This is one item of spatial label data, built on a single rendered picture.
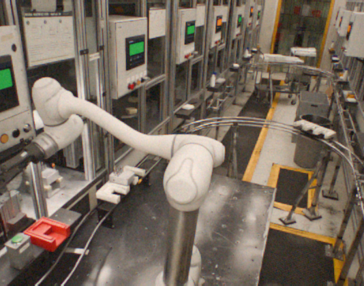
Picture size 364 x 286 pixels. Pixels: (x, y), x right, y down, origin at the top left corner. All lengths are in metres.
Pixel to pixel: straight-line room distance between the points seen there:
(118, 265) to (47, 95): 0.97
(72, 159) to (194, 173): 1.30
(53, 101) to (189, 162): 0.54
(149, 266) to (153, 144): 0.81
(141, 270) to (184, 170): 0.92
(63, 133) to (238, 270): 1.11
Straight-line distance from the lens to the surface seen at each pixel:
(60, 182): 1.96
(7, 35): 1.40
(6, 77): 1.37
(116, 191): 2.02
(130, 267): 1.78
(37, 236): 1.60
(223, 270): 1.80
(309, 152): 4.32
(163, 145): 1.15
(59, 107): 1.22
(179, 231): 1.11
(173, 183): 0.94
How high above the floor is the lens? 1.98
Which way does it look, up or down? 26 degrees down
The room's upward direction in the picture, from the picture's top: 3 degrees clockwise
